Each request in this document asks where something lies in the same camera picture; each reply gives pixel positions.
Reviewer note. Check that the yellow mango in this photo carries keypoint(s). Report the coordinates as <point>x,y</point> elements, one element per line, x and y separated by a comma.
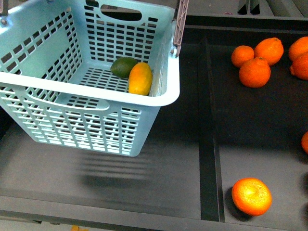
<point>140,79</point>

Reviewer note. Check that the green avocado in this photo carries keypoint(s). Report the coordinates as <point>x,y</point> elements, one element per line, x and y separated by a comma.
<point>123,66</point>

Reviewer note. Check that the light blue plastic basket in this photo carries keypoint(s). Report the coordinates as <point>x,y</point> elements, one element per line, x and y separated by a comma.
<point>55,77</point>

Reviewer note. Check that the brown basket handle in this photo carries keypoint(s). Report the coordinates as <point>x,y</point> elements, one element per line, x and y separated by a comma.
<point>180,19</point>

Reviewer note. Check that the black tray left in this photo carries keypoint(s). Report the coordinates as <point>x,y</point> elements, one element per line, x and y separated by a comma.
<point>216,133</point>

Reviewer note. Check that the orange tangerine front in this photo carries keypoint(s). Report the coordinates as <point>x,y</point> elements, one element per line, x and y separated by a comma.
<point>251,196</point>

